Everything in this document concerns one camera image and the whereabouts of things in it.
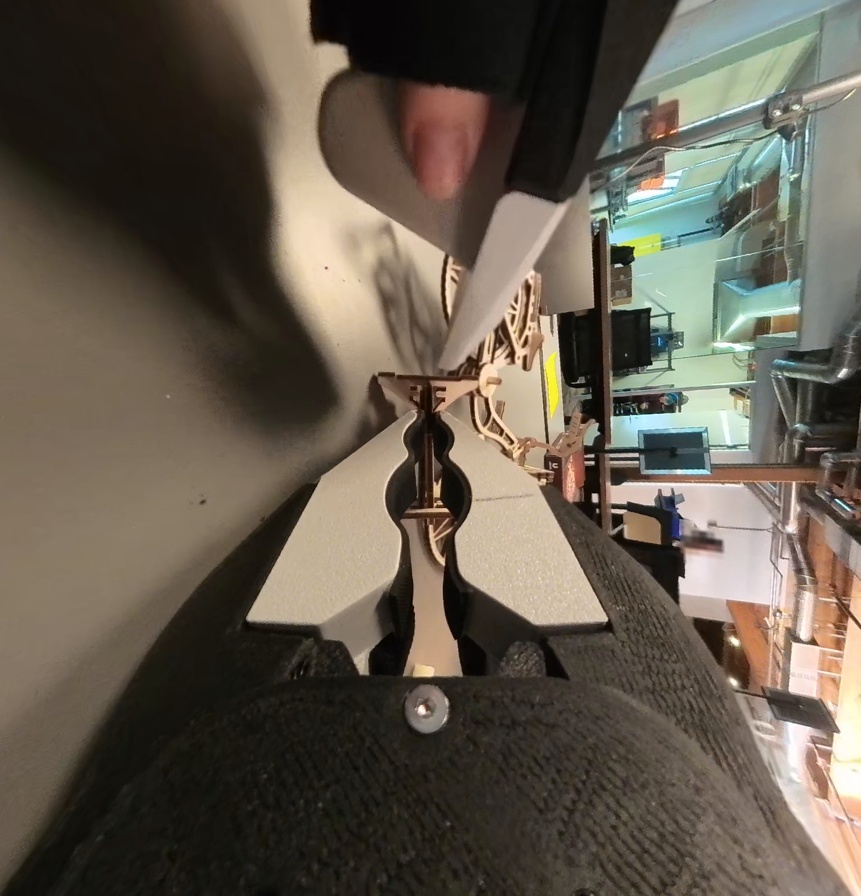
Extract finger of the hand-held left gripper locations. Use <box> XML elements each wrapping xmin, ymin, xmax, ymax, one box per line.
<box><xmin>436</xmin><ymin>174</ymin><xmax>594</xmax><ymax>372</ymax></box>

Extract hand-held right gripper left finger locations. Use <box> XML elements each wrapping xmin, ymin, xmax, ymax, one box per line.
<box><xmin>245</xmin><ymin>412</ymin><xmax>424</xmax><ymax>676</ymax></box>

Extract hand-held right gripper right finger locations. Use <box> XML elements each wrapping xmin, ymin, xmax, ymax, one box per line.
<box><xmin>432</xmin><ymin>412</ymin><xmax>609</xmax><ymax>676</ymax></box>

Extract small wooden kickstand part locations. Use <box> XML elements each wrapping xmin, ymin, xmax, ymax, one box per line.
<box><xmin>376</xmin><ymin>371</ymin><xmax>482</xmax><ymax>525</ymax></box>

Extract wooden bicycle model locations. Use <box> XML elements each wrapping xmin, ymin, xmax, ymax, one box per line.
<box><xmin>420</xmin><ymin>252</ymin><xmax>594</xmax><ymax>568</ymax></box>

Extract person's left hand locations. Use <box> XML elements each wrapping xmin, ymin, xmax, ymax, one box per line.
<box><xmin>401</xmin><ymin>85</ymin><xmax>492</xmax><ymax>202</ymax></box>

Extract brown puzzle box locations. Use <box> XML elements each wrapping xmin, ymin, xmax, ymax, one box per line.
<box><xmin>542</xmin><ymin>448</ymin><xmax>594</xmax><ymax>506</ymax></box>

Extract black office chair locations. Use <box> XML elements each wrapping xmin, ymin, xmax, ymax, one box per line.
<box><xmin>556</xmin><ymin>307</ymin><xmax>676</xmax><ymax>387</ymax></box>

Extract blue object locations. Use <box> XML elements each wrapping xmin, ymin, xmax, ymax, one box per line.
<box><xmin>654</xmin><ymin>489</ymin><xmax>687</xmax><ymax>541</ymax></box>

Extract framed monitor screen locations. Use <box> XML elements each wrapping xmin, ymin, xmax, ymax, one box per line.
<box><xmin>638</xmin><ymin>426</ymin><xmax>713</xmax><ymax>479</ymax></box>

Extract metal ventilation ducts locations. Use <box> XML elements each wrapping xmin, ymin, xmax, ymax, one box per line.
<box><xmin>770</xmin><ymin>308</ymin><xmax>861</xmax><ymax>491</ymax></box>

